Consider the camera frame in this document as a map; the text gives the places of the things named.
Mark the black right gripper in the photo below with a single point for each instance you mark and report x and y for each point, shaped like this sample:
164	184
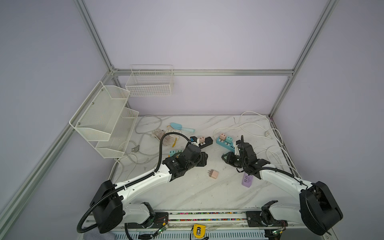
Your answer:
228	158

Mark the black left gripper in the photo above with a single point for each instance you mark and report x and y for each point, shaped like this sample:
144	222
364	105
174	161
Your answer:
203	160

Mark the pink USB charger plug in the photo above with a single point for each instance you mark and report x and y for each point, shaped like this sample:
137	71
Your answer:
213	174

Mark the purple power strip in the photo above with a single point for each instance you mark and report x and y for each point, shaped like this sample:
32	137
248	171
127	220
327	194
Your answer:
247	180

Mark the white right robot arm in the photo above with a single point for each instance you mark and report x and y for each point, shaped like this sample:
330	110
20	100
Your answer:
315	206

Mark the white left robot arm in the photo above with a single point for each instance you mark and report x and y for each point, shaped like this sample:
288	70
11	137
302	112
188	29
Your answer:
112	204

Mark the green plug on teal strip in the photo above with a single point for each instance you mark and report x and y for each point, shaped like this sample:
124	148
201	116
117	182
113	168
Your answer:
229	140

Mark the pink plug right on black strip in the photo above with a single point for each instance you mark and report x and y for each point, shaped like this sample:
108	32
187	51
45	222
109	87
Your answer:
201	140

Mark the pink plug on teal strip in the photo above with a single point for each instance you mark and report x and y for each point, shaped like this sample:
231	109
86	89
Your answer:
222	137

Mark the teal power strip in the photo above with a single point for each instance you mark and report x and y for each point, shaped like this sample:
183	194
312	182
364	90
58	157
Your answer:
229	147

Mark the orange power strip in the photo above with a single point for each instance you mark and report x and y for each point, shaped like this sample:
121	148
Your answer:
174	153

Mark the black power strip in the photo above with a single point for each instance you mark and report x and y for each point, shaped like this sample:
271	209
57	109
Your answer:
208	142

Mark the beige power strip bundle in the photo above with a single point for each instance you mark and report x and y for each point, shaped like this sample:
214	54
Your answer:
168	141

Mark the yellow tape measure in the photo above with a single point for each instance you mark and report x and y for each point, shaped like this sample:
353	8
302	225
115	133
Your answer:
199	231

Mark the white mesh two-tier shelf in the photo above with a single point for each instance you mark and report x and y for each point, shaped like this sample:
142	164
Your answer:
105	121

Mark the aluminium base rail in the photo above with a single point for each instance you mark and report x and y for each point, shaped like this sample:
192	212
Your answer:
220	225

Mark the white wire basket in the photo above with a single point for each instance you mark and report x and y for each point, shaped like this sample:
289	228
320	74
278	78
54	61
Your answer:
151	80

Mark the aluminium frame corner post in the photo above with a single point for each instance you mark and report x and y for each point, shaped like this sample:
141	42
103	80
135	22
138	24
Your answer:
311	41

